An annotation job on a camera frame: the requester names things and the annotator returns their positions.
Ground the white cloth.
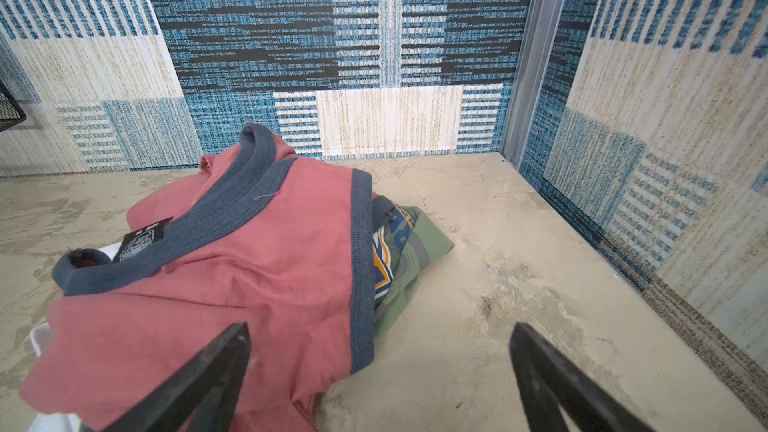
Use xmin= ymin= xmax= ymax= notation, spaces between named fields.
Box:
xmin=26 ymin=242 xmax=121 ymax=432

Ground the black mesh shelf rack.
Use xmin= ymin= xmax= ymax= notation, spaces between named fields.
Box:
xmin=0 ymin=82 xmax=27 ymax=132

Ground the pink shirt with grey trim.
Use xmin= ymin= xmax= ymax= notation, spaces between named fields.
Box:
xmin=19 ymin=124 xmax=376 ymax=431

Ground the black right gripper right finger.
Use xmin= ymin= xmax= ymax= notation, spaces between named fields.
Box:
xmin=509 ymin=322 xmax=652 ymax=432

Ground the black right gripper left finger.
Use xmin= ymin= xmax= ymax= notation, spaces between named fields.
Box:
xmin=106 ymin=322 xmax=251 ymax=431

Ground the green printed shirt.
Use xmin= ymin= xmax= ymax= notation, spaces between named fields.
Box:
xmin=372 ymin=195 xmax=454 ymax=339

